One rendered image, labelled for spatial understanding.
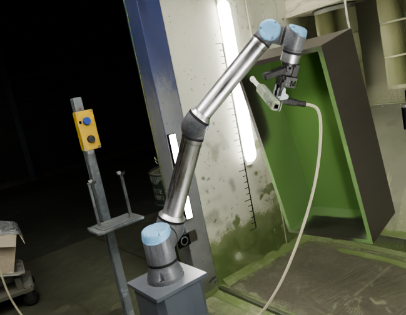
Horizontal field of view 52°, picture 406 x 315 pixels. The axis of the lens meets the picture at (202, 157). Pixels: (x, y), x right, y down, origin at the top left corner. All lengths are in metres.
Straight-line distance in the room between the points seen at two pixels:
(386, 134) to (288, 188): 1.18
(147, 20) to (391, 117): 2.15
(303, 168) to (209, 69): 1.00
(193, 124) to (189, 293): 0.83
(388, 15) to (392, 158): 1.12
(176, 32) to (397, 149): 1.98
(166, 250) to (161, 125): 1.08
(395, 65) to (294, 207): 1.28
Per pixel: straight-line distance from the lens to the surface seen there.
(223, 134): 3.18
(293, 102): 2.14
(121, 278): 3.08
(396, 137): 3.73
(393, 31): 3.38
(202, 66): 3.12
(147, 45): 2.89
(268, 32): 1.87
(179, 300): 2.12
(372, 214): 2.65
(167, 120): 2.89
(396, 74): 3.38
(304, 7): 3.71
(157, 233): 2.07
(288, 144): 2.95
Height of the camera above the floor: 1.56
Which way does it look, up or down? 10 degrees down
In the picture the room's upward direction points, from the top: 11 degrees counter-clockwise
